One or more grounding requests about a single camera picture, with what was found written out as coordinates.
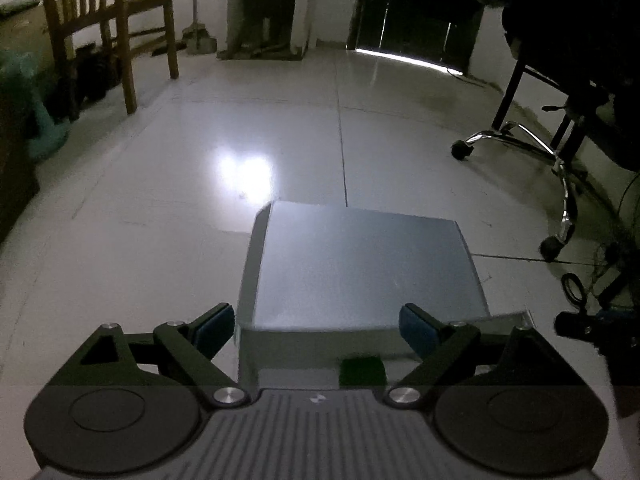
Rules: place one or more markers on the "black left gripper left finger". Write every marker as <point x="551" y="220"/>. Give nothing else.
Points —
<point x="186" y="352"/>

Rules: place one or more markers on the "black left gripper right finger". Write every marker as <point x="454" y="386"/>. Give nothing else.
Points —
<point x="446" y="352"/>

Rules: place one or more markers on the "grey box lid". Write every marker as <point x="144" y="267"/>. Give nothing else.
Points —
<point x="322" y="268"/>

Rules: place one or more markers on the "open white cardboard box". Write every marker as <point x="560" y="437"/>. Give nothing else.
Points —
<point x="292" y="358"/>

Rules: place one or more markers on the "office chair chrome base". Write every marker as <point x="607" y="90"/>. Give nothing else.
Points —
<point x="534" y="172"/>

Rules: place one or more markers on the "broom with dustpan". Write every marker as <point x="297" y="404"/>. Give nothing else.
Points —
<point x="196" y="37"/>

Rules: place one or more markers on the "teal floor fan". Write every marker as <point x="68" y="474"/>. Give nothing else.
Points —
<point x="21" y="99"/>

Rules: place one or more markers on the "white fireplace surround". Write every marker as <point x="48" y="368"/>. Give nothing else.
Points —
<point x="263" y="29"/>

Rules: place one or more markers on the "wooden slat-back chair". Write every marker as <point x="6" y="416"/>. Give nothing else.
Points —
<point x="65" y="18"/>

